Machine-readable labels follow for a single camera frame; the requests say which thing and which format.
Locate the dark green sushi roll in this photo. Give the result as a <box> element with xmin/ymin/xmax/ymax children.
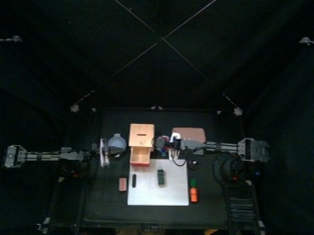
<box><xmin>156</xmin><ymin>168</ymin><xmax>167</xmax><ymax>186</ymax></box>

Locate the white cutting board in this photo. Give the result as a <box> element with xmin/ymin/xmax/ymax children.
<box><xmin>127</xmin><ymin>158</ymin><xmax>190</xmax><ymax>207</ymax></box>

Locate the red and blue toy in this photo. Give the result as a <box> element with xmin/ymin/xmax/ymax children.
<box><xmin>159</xmin><ymin>135</ymin><xmax>172</xmax><ymax>158</ymax></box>

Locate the wooden box with drawer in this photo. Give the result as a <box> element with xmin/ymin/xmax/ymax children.
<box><xmin>127</xmin><ymin>123</ymin><xmax>156</xmax><ymax>167</ymax></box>

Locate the black round lid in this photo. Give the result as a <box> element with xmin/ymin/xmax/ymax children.
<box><xmin>187</xmin><ymin>158</ymin><xmax>202</xmax><ymax>170</ymax></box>

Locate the pink rectangular block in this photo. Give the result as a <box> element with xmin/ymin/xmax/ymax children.
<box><xmin>118</xmin><ymin>177</ymin><xmax>128</xmax><ymax>193</ymax></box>

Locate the orange toy carrot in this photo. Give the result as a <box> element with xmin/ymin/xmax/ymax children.
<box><xmin>188</xmin><ymin>178</ymin><xmax>199</xmax><ymax>204</ymax></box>

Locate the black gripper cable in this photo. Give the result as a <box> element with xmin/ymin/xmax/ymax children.
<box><xmin>171</xmin><ymin>150</ymin><xmax>187</xmax><ymax>168</ymax></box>

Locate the black coiled cable bundle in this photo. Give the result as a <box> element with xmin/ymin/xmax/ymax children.
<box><xmin>212</xmin><ymin>152</ymin><xmax>249</xmax><ymax>186</ymax></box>

